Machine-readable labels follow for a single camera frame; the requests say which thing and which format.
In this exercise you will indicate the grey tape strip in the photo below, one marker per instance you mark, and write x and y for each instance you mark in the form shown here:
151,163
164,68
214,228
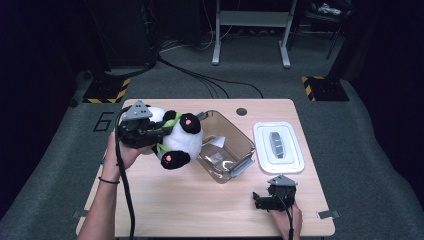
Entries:
80,214
328,214

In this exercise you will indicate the panda plush toy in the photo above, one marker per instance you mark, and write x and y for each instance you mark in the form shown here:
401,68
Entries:
181,140

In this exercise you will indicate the person's left hand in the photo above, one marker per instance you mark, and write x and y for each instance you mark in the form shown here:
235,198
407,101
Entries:
123,160

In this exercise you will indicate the person's right hand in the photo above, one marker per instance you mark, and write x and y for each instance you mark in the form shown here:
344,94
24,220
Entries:
286,223

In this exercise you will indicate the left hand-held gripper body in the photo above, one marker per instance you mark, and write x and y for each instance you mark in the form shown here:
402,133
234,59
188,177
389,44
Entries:
135,133

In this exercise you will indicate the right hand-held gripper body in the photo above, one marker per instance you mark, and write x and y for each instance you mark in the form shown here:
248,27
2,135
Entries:
281,198

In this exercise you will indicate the clear brown storage box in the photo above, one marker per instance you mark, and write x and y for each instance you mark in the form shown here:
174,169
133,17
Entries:
230,146

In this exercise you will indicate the dark round table grommet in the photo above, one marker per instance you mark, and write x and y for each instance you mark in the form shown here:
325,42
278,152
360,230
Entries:
241,111

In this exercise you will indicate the white metal stand frame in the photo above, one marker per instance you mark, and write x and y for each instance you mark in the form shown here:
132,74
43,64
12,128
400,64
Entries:
253,18

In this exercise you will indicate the dark chair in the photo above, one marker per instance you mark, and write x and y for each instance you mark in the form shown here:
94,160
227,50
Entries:
325,16

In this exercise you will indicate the black wristband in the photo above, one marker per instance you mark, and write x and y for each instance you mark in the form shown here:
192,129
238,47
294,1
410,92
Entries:
108,181

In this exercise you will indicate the striped black stand base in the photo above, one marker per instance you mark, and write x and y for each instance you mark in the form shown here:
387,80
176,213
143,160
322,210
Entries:
106,90
326,89

